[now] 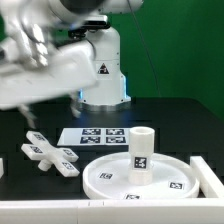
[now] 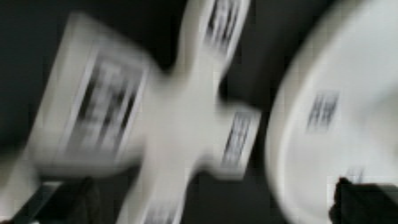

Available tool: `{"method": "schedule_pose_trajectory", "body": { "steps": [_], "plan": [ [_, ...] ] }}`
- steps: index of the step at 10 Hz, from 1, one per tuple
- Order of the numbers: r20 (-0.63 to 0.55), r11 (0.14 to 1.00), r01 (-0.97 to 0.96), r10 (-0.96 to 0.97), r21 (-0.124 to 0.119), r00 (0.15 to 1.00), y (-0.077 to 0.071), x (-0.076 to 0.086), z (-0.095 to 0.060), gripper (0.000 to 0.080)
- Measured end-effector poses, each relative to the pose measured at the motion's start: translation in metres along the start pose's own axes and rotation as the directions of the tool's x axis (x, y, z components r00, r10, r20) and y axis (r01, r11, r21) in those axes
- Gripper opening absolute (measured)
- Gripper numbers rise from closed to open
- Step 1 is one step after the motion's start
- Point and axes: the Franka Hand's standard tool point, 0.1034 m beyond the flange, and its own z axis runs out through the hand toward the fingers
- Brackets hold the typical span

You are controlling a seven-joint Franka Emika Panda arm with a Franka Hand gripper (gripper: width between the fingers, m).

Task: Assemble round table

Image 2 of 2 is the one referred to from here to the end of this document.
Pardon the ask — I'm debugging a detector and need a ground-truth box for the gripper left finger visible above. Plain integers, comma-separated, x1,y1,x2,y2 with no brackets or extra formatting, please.
11,177,102,224

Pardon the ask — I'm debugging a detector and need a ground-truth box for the white cross-shaped table base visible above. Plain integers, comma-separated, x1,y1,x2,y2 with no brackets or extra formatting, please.
27,0,262,224

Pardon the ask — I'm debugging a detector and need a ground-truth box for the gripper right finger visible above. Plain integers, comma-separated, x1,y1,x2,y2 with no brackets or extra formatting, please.
329,178,398,224

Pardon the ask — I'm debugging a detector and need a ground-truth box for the white round table top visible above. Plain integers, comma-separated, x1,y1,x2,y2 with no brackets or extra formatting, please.
265,0,398,224

